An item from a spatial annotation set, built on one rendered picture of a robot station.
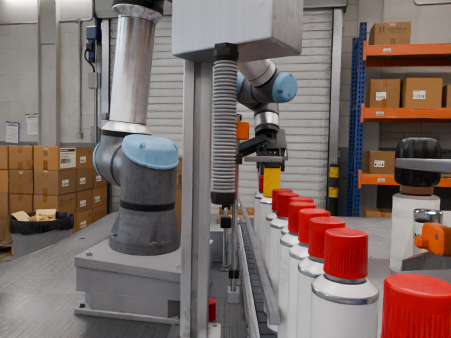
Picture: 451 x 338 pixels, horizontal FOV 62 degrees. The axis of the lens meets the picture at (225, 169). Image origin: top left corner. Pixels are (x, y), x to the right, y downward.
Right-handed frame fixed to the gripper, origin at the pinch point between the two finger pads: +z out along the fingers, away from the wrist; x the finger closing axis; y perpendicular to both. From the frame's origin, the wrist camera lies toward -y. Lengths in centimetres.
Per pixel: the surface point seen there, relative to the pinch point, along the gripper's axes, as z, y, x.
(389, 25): -276, 158, 190
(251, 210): -25, 3, 77
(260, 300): 30.8, -3.1, -23.5
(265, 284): 31, -4, -40
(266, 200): 10.7, -1.2, -21.2
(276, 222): 22.7, -2.1, -42.2
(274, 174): 10.8, -1.1, -34.1
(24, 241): -32, -151, 166
